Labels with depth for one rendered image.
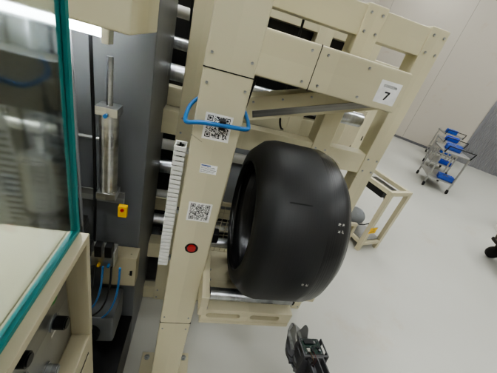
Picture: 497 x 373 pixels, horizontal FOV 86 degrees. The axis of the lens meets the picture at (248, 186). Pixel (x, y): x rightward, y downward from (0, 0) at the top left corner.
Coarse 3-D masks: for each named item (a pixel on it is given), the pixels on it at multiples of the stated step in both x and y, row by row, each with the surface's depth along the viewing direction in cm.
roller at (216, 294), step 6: (210, 288) 100; (216, 288) 99; (222, 288) 100; (228, 288) 101; (210, 294) 98; (216, 294) 98; (222, 294) 98; (228, 294) 99; (234, 294) 100; (240, 294) 100; (228, 300) 100; (234, 300) 100; (240, 300) 100; (246, 300) 101; (252, 300) 101; (258, 300) 102; (264, 300) 102; (270, 300) 102; (276, 300) 103
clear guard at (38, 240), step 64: (0, 0) 28; (64, 0) 38; (0, 64) 29; (64, 64) 42; (0, 128) 31; (64, 128) 46; (0, 192) 33; (64, 192) 51; (0, 256) 35; (0, 320) 37
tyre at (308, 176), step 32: (256, 160) 90; (288, 160) 81; (320, 160) 87; (256, 192) 82; (288, 192) 75; (320, 192) 78; (256, 224) 78; (288, 224) 73; (320, 224) 75; (256, 256) 76; (288, 256) 74; (320, 256) 76; (256, 288) 81; (288, 288) 80; (320, 288) 82
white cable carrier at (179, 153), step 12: (180, 144) 79; (180, 156) 80; (180, 168) 79; (180, 180) 83; (168, 192) 83; (168, 204) 85; (168, 216) 87; (168, 228) 90; (168, 240) 93; (168, 252) 95
